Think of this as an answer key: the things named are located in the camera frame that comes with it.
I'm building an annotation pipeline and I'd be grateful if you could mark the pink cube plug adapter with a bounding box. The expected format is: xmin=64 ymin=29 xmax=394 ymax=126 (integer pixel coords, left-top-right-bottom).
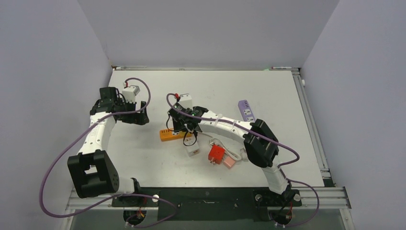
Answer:
xmin=223 ymin=156 xmax=236 ymax=169

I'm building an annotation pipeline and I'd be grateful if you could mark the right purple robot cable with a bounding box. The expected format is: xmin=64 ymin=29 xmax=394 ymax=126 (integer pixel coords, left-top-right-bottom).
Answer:
xmin=166 ymin=92 xmax=320 ymax=229

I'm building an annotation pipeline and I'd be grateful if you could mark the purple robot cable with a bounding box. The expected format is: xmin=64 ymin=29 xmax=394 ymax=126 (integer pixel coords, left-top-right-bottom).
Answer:
xmin=166 ymin=92 xmax=320 ymax=229
xmin=38 ymin=77 xmax=177 ymax=229

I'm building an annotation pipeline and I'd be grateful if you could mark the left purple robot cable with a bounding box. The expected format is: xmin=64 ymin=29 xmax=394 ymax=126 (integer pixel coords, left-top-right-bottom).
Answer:
xmin=38 ymin=77 xmax=177 ymax=229

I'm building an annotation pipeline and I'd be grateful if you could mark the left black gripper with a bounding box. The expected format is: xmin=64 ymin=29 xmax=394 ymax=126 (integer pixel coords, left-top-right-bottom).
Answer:
xmin=117 ymin=98 xmax=148 ymax=126

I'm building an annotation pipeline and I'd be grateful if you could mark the orange power strip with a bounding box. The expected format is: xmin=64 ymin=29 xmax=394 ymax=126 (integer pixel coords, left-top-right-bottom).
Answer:
xmin=159 ymin=129 xmax=192 ymax=142

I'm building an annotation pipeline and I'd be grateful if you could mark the aluminium frame rail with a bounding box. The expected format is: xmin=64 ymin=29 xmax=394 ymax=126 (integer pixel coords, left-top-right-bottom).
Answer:
xmin=66 ymin=187 xmax=350 ymax=211

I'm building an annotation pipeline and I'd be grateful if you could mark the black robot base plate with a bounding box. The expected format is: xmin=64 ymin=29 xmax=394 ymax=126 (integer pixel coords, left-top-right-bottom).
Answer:
xmin=112 ymin=187 xmax=302 ymax=221

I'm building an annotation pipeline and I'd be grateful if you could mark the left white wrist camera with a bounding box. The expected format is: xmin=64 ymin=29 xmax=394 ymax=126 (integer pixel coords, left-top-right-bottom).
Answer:
xmin=122 ymin=85 xmax=140 ymax=104

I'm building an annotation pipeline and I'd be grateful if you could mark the red cube plug adapter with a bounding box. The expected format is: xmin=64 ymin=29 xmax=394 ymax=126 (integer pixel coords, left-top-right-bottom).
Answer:
xmin=208 ymin=145 xmax=226 ymax=164

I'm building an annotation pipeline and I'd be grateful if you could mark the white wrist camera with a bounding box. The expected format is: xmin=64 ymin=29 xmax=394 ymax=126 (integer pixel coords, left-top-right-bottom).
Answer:
xmin=122 ymin=85 xmax=140 ymax=104
xmin=178 ymin=93 xmax=193 ymax=109

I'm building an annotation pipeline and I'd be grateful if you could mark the purple power strip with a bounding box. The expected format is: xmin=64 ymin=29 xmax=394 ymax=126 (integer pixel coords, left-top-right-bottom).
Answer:
xmin=237 ymin=100 xmax=256 ymax=122

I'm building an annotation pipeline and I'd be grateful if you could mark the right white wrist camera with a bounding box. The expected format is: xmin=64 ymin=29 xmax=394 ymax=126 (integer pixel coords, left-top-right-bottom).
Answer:
xmin=178 ymin=93 xmax=193 ymax=109

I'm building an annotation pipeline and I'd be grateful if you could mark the white cube plug adapter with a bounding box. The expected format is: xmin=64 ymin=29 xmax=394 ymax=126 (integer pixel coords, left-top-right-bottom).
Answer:
xmin=184 ymin=138 xmax=200 ymax=157

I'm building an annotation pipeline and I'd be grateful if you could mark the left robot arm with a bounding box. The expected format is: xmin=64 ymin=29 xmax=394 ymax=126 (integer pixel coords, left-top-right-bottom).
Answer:
xmin=67 ymin=85 xmax=149 ymax=206

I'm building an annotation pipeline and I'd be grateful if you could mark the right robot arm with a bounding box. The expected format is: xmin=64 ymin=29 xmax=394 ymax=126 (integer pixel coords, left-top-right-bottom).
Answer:
xmin=168 ymin=103 xmax=290 ymax=205

